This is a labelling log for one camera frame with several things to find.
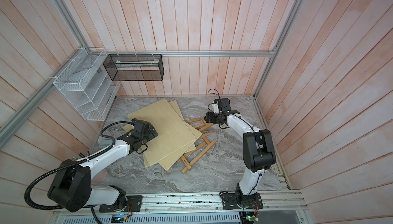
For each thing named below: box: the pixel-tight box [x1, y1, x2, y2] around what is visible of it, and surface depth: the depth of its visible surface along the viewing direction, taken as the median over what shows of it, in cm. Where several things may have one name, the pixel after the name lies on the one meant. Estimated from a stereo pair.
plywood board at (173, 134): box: [127, 98, 197, 167], surface depth 92 cm
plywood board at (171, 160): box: [158, 100, 203, 171], surface depth 85 cm
